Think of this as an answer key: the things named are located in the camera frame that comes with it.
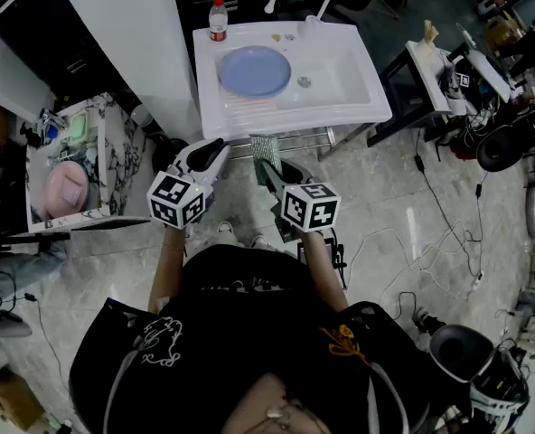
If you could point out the black metal side table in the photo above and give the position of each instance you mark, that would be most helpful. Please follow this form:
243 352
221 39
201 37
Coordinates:
398 88

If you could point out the large blue plate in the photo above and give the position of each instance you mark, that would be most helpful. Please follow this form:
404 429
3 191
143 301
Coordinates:
255 71

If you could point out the black round trash bin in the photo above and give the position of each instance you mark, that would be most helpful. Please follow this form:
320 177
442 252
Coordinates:
168 156

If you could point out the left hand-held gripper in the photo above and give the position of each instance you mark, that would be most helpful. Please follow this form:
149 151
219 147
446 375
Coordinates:
177 199

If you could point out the white cabinet panel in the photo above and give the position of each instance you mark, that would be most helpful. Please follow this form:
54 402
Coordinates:
136 48

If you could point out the metal sink stand rail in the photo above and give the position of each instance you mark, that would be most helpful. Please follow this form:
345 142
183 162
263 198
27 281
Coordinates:
303 140

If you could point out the chrome tap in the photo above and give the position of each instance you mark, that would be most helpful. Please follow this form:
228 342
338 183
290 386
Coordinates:
50 118

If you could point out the white ceramic sink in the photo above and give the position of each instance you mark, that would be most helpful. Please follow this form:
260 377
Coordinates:
340 97

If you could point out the white tray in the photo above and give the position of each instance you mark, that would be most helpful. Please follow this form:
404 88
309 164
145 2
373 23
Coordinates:
430 75

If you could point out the clear bottle with red cap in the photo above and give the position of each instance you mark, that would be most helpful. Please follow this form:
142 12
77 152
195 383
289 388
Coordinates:
218 21

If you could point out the person's left forearm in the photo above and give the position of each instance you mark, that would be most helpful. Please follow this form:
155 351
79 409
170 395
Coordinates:
166 269

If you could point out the marble pattern sink cabinet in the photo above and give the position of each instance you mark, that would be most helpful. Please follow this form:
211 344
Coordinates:
116 152

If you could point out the green soap dish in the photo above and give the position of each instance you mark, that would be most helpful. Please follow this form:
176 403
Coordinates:
78 127

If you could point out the metal sink drain plug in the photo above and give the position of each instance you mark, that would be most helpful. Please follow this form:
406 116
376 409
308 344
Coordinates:
304 82

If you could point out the small screen device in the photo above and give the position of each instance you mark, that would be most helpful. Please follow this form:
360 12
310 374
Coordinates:
335 253

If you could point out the person's white shoe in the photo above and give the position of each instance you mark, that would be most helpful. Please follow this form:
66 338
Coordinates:
258 241
224 231

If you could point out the black cabinet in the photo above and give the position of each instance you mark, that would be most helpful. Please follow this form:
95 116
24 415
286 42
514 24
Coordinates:
46 39

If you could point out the green scrubbing sponge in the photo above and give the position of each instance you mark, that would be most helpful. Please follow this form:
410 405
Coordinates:
265 149

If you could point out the pink basin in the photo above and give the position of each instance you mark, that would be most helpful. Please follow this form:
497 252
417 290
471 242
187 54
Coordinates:
64 190

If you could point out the person's right forearm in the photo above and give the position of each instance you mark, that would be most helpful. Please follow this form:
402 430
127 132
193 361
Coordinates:
321 269

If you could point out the white counter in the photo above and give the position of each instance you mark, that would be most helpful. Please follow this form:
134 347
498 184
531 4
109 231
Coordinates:
5 75

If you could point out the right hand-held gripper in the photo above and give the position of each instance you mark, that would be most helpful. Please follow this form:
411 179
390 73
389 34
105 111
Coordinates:
310 206

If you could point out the white and black helmet device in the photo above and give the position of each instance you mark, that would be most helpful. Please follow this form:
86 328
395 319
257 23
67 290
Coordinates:
462 351

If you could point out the person's black printed shirt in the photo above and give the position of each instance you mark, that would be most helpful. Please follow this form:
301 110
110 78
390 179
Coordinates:
249 323

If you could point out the cardboard box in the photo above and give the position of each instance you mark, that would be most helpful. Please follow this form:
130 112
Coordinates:
12 398

